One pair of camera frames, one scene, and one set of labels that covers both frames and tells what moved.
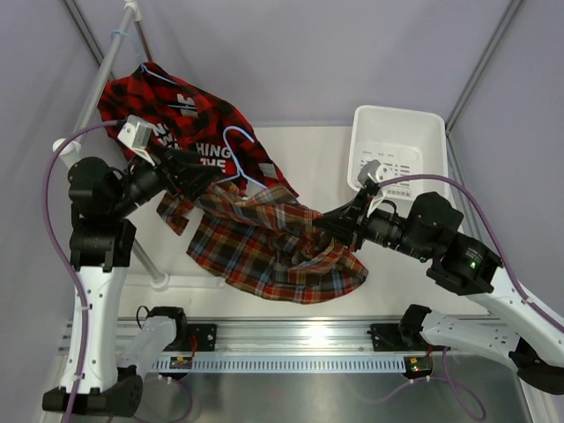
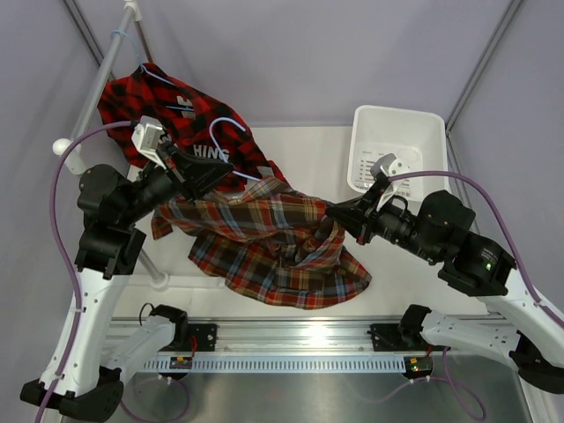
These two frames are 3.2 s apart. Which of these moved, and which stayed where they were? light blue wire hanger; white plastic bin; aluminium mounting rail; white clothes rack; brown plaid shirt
Moved: brown plaid shirt; light blue wire hanger
Stayed: white clothes rack; aluminium mounting rail; white plastic bin
